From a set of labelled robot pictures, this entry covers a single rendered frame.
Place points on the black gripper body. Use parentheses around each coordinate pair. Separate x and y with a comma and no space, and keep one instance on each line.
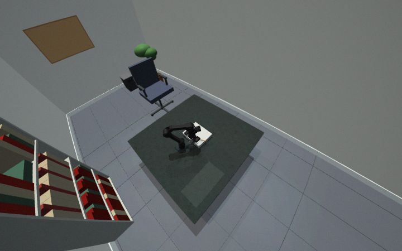
(196,138)

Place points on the white flat deck plate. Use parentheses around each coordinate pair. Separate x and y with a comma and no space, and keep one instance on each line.
(203,134)

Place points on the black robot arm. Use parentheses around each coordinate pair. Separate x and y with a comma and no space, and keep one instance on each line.
(190,127)

